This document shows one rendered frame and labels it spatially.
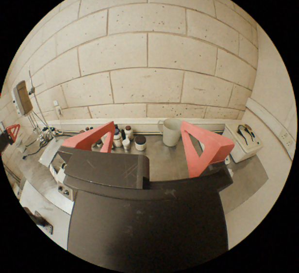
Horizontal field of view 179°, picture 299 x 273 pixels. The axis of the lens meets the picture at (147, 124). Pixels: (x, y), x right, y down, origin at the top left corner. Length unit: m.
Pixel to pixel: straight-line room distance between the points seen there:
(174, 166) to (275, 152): 0.90
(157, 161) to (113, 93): 0.50
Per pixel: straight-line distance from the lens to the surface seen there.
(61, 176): 0.60
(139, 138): 0.58
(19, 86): 0.83
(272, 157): 1.06
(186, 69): 0.62
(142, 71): 0.58
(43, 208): 0.81
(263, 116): 1.02
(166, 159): 0.58
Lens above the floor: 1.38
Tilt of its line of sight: 37 degrees down
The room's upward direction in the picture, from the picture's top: straight up
